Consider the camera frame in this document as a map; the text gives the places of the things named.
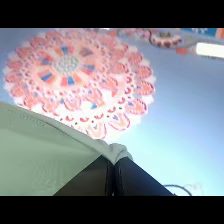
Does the pale green garment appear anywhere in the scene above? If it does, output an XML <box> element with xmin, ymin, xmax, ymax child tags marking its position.
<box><xmin>0</xmin><ymin>101</ymin><xmax>134</xmax><ymax>197</ymax></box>

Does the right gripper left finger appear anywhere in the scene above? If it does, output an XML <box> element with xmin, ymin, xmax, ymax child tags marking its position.
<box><xmin>53</xmin><ymin>154</ymin><xmax>114</xmax><ymax>197</ymax></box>

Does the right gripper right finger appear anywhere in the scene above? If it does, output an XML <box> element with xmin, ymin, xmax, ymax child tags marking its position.
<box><xmin>113</xmin><ymin>157</ymin><xmax>174</xmax><ymax>197</ymax></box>

